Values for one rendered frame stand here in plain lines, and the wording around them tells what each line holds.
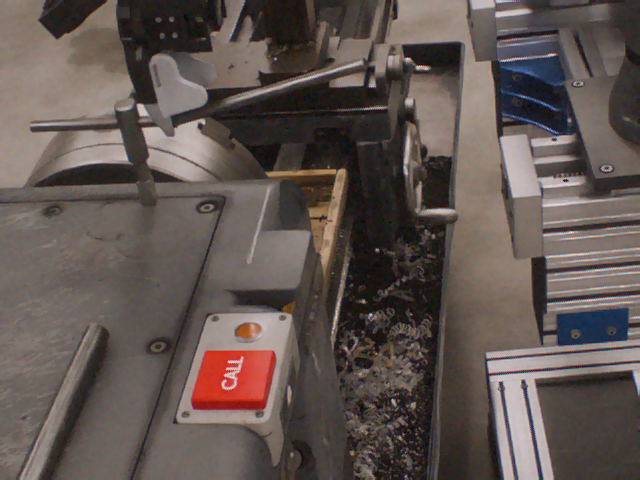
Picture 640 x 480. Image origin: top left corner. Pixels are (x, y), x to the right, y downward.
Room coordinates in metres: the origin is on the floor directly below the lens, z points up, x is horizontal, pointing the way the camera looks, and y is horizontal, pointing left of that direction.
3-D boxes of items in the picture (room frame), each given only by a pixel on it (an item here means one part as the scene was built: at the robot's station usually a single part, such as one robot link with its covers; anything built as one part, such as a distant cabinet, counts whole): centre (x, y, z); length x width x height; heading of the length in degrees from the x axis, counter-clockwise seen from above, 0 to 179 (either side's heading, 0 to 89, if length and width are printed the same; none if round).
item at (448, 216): (1.72, -0.20, 0.69); 0.08 x 0.03 x 0.03; 77
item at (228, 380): (0.74, 0.09, 1.26); 0.06 x 0.06 x 0.02; 77
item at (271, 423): (0.76, 0.08, 1.23); 0.13 x 0.08 x 0.05; 167
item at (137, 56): (1.00, 0.13, 1.43); 0.05 x 0.02 x 0.09; 167
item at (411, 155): (1.84, -0.16, 0.75); 0.27 x 0.10 x 0.23; 167
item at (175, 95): (0.99, 0.11, 1.38); 0.06 x 0.03 x 0.09; 77
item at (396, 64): (1.79, -0.19, 0.95); 0.07 x 0.04 x 0.04; 77
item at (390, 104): (1.90, 0.05, 0.90); 0.47 x 0.30 x 0.06; 77
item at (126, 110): (1.03, 0.16, 1.31); 0.02 x 0.02 x 0.12; 77
